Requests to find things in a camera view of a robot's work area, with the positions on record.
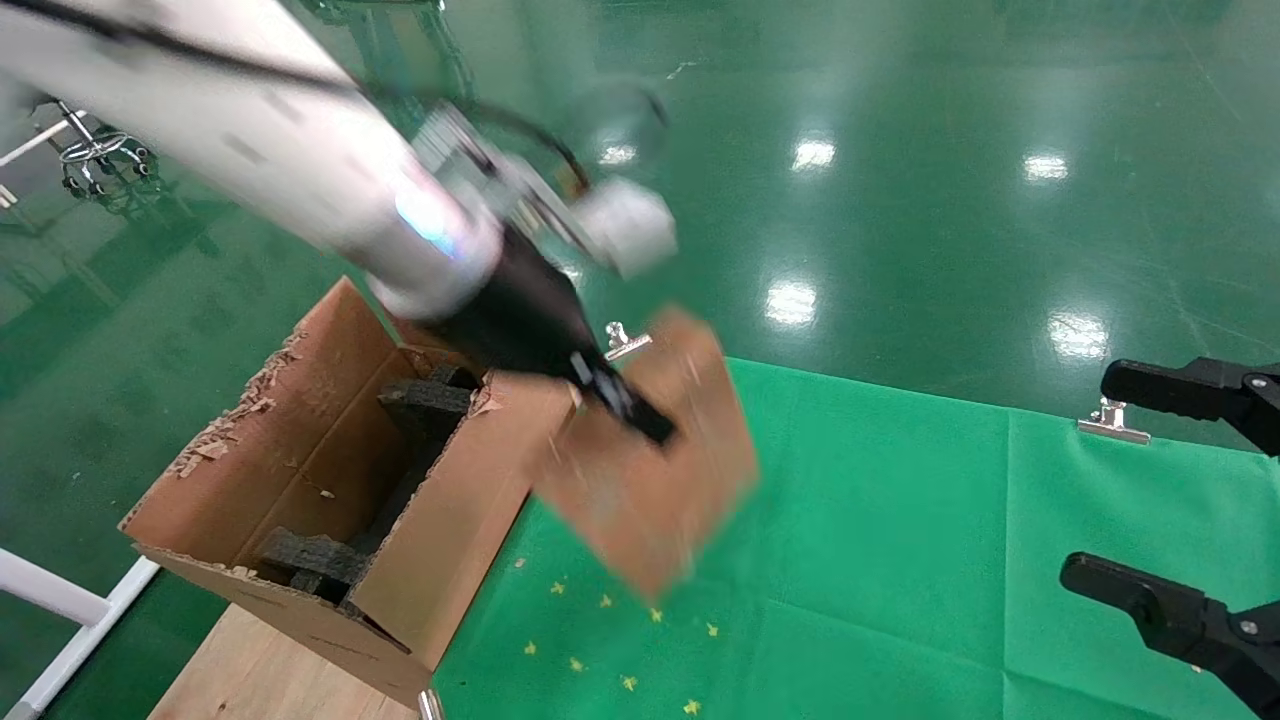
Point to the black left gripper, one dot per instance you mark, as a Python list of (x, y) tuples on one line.
[(520, 320)]

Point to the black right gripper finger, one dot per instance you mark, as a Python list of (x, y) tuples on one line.
[(1190, 622), (1200, 390)]

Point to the small taped cardboard box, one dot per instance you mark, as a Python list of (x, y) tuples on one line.
[(650, 500)]

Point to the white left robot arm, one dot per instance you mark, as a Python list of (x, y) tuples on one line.
[(250, 130)]

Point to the large open cardboard carton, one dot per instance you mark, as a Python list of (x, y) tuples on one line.
[(450, 540)]

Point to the silver binder clip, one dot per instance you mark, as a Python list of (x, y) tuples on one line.
[(1112, 425), (622, 345), (429, 706)]

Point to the black foam block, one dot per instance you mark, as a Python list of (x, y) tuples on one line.
[(425, 405), (315, 562)]

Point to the green table cloth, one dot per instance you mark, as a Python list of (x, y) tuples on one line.
[(900, 550)]

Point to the black seat rolling stool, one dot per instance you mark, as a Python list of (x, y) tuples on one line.
[(95, 150)]

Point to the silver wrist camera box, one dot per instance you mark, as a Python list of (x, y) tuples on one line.
[(630, 225)]

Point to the silver camera mounting bracket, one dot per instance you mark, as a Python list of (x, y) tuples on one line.
[(480, 165)]

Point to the white table leg frame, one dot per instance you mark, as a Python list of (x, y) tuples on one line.
[(60, 598)]

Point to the white pipe frame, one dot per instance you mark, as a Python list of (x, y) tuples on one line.
[(30, 145)]

